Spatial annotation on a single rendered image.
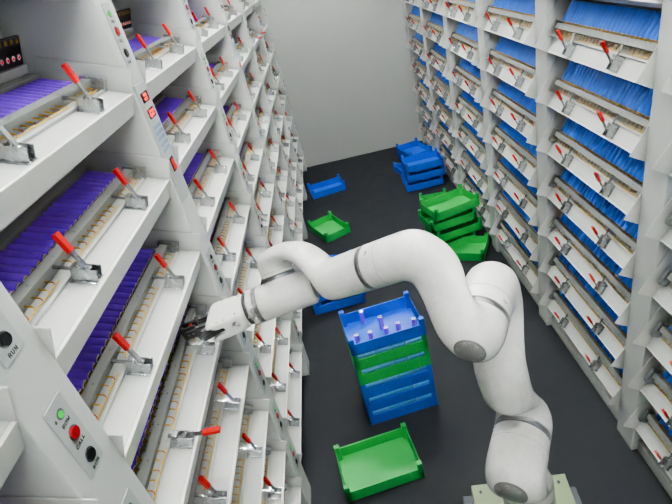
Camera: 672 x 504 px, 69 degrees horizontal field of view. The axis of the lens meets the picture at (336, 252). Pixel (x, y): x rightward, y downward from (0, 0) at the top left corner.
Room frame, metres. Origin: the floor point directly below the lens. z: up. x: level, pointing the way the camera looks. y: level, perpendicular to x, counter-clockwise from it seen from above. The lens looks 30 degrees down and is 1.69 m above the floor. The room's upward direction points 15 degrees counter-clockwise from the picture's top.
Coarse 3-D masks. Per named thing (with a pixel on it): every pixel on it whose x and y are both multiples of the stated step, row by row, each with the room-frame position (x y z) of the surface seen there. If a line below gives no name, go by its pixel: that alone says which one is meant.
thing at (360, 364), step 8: (424, 336) 1.44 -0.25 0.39; (408, 344) 1.44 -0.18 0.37; (416, 344) 1.44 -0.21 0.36; (424, 344) 1.44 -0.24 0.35; (384, 352) 1.43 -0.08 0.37; (392, 352) 1.43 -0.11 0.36; (400, 352) 1.43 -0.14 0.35; (408, 352) 1.43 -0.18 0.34; (416, 352) 1.44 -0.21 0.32; (360, 360) 1.42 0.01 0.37; (368, 360) 1.42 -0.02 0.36; (376, 360) 1.43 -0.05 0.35; (384, 360) 1.43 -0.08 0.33; (392, 360) 1.43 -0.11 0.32; (360, 368) 1.42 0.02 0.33
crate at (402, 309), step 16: (384, 304) 1.63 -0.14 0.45; (400, 304) 1.63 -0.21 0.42; (352, 320) 1.62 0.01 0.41; (368, 320) 1.60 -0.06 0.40; (384, 320) 1.58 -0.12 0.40; (400, 320) 1.55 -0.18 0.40; (416, 320) 1.53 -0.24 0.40; (352, 336) 1.53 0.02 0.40; (368, 336) 1.51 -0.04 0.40; (384, 336) 1.43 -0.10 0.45; (400, 336) 1.43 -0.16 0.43; (416, 336) 1.44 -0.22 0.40; (352, 352) 1.42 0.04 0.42
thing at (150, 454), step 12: (192, 312) 1.08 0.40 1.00; (180, 336) 0.98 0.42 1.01; (180, 348) 0.94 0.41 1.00; (180, 360) 0.90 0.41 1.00; (168, 384) 0.82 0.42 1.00; (168, 396) 0.79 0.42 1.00; (180, 396) 0.80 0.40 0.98; (168, 408) 0.77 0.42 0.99; (156, 420) 0.72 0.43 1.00; (156, 432) 0.70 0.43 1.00; (156, 444) 0.67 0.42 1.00; (144, 456) 0.64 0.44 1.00; (144, 468) 0.62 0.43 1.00; (144, 480) 0.59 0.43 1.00
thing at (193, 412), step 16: (192, 304) 1.11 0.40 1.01; (208, 304) 1.11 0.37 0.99; (192, 352) 0.95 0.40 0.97; (192, 368) 0.90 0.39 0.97; (208, 368) 0.90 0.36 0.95; (176, 384) 0.85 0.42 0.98; (192, 384) 0.85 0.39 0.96; (208, 384) 0.85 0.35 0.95; (176, 400) 0.80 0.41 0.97; (192, 400) 0.80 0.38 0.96; (208, 400) 0.82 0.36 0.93; (192, 416) 0.76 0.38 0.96; (144, 448) 0.68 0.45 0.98; (160, 448) 0.68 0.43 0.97; (176, 448) 0.68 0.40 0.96; (192, 448) 0.68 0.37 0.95; (160, 464) 0.64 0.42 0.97; (176, 464) 0.64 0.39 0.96; (192, 464) 0.64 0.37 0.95; (160, 480) 0.61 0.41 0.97; (176, 480) 0.61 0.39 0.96; (160, 496) 0.58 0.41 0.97; (176, 496) 0.58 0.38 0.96
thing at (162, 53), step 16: (128, 16) 1.77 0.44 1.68; (128, 32) 1.74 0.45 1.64; (144, 32) 1.82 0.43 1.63; (160, 32) 1.82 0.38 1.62; (176, 32) 1.81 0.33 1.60; (192, 32) 1.81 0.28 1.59; (144, 48) 1.52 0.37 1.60; (160, 48) 1.63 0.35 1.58; (176, 48) 1.65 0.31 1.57; (192, 48) 1.77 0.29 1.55; (144, 64) 1.21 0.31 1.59; (160, 64) 1.38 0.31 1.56; (176, 64) 1.52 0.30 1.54; (144, 80) 1.21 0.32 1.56; (160, 80) 1.34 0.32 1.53
